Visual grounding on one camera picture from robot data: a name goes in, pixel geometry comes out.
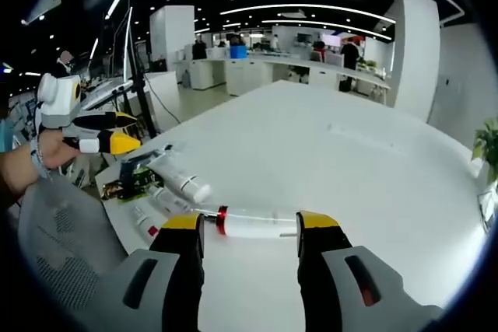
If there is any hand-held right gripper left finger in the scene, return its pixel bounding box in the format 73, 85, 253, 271
93, 213, 205, 332

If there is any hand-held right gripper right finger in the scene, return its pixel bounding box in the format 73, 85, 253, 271
295, 210, 444, 332

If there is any green circuit board tray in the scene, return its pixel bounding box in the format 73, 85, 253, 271
117, 150, 165, 201

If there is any gold black skincare packet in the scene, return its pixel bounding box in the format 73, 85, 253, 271
100, 179, 130, 201

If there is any small skincare bottle red label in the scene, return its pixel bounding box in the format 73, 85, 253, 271
131, 204, 161, 238

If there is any white tube with red cap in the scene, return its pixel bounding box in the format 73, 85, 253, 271
193, 204, 303, 240

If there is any small white skincare tube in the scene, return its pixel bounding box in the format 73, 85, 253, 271
147, 185, 192, 217

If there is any large white skincare tube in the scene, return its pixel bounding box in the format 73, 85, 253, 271
149, 152, 213, 204

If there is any person's left hand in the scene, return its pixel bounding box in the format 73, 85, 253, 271
39, 131, 85, 172

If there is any black tripod stand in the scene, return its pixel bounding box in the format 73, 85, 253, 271
111, 0, 161, 139

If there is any teal cloth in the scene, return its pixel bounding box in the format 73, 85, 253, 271
0, 117, 17, 154

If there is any grey mesh office chair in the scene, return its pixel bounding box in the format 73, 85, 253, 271
16, 174, 135, 332

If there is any framed card stand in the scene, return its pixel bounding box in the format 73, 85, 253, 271
475, 187, 498, 232

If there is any long white office counter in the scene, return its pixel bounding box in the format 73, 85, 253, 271
174, 54, 391, 107

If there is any green potted plant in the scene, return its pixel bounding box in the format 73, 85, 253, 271
471, 115, 498, 186

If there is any light blue wrist strap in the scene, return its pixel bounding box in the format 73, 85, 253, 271
28, 129, 54, 182

